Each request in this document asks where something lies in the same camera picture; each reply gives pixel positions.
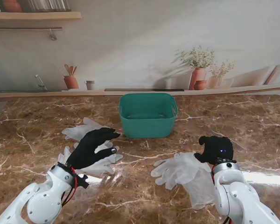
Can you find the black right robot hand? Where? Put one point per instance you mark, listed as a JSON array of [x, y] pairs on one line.
[[219, 149]]

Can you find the grey mug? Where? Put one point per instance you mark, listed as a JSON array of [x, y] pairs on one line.
[[90, 85]]

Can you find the metal hook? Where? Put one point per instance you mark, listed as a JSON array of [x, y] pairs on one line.
[[53, 35]]

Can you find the wooden spoon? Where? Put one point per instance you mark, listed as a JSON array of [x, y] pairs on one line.
[[74, 70], [66, 68]]

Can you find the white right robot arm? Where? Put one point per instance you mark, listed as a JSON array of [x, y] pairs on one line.
[[233, 196]]

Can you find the chrome faucet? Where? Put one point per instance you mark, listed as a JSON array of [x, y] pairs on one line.
[[40, 82]]

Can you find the terracotta utensil pot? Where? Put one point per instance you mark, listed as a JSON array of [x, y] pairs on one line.
[[71, 82]]

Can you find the metal wall rail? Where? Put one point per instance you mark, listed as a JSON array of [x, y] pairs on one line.
[[25, 28]]

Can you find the row of glass jars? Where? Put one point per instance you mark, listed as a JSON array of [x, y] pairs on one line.
[[49, 5]]

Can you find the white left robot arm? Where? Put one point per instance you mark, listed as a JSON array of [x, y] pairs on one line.
[[44, 200]]

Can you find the teal plastic basket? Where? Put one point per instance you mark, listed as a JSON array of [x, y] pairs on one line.
[[147, 128]]

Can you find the wooden spatula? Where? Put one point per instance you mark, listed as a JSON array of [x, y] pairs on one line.
[[71, 70]]

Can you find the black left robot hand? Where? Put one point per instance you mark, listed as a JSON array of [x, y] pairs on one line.
[[86, 149]]

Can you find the pale wooden cutting board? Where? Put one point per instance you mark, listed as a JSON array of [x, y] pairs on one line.
[[274, 74]]

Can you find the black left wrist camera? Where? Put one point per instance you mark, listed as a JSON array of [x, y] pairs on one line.
[[82, 182]]

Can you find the small dried flower bouquet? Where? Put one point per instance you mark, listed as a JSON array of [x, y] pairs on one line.
[[222, 68]]

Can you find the terracotta jar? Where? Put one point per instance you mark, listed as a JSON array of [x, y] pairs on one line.
[[12, 5]]

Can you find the wooden wall shelf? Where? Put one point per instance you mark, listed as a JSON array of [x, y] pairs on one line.
[[37, 15]]

